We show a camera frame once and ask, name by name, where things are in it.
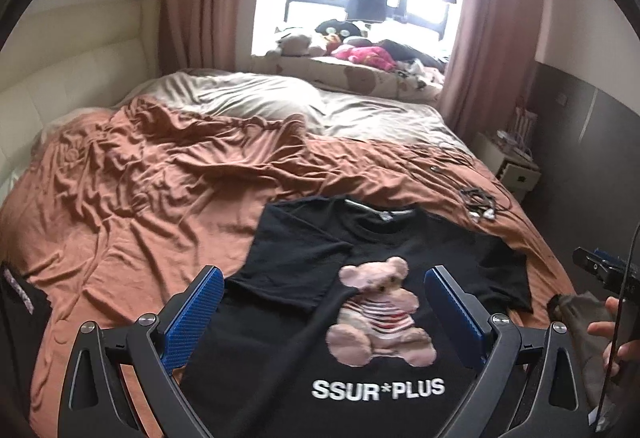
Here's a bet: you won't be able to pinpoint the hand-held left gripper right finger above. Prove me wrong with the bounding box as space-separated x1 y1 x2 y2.
424 265 586 438

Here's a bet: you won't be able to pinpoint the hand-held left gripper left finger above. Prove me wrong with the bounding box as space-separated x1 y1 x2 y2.
56 265 226 438

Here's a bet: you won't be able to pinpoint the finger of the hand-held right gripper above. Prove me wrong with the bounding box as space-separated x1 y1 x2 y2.
572 245 626 276

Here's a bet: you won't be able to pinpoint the black bear print T-shirt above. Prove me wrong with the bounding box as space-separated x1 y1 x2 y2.
177 195 533 438

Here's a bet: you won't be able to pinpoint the person's right hand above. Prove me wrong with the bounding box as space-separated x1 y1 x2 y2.
587 295 640 379

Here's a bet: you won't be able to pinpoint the white nightstand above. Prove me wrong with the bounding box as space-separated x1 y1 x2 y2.
472 130 541 201

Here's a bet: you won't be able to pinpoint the brown bed sheet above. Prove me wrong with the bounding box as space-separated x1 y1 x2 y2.
0 95 576 438

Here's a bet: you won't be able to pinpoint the striped bag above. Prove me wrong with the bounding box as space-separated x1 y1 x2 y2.
510 108 538 139

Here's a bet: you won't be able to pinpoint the dark cloth with printed strip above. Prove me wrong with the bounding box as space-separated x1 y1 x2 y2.
0 260 53 419

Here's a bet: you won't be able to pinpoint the beige duvet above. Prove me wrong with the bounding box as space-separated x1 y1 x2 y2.
117 70 468 154

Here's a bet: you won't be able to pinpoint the dark cloth on sill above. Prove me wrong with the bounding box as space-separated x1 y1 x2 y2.
375 38 446 66

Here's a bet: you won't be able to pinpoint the pink plush toy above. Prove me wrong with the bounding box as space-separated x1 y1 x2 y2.
332 45 396 69

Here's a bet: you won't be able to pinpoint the patterned sill cushion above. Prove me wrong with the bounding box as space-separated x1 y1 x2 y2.
250 53 446 101

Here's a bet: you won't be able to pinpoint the white padded headboard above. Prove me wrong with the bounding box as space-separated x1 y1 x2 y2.
0 0 161 199

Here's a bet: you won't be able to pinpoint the beige plush toy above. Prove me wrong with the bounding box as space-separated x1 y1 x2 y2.
277 30 321 56

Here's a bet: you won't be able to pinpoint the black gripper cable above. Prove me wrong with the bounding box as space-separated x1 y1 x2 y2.
597 223 640 429

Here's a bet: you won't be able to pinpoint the black cables on bed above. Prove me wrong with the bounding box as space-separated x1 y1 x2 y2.
415 143 511 224

